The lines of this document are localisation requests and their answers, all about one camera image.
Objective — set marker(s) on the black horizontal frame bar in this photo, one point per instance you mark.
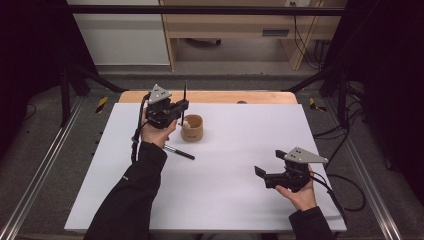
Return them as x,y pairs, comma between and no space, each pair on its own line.
200,10

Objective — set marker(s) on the dark curtain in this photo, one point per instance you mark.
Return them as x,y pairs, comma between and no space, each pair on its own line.
393,66
30,50

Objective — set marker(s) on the thin black brush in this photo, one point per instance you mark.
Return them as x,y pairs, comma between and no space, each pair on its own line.
185,90

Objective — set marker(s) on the person's left hand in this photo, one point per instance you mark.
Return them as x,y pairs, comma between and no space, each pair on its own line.
155,135

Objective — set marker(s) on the aluminium floor rail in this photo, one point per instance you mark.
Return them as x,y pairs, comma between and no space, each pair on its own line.
40,166
370,186

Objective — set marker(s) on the yellow black hazard tape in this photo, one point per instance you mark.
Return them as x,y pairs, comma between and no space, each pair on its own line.
101,104
315,105

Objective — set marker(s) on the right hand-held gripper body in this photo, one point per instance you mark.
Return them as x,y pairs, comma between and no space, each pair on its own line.
300,156

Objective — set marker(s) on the wooden table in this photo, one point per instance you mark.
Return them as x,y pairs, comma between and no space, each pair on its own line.
233,97

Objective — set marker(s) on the light wooden desk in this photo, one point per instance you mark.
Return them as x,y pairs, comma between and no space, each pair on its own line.
233,25

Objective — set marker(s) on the black frame leg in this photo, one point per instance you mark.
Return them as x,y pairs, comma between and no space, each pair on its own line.
341,100
65,100

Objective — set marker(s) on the tan bear cup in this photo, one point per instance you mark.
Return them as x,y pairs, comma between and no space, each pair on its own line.
192,128

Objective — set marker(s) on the white cabinet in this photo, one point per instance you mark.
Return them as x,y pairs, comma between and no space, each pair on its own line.
123,40

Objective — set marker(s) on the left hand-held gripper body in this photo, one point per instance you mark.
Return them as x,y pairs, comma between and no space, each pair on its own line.
160,106

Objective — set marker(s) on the person's right hand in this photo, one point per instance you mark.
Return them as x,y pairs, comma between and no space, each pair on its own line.
301,198

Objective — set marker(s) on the thick black makeup brush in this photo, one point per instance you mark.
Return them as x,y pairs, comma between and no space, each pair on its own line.
181,153

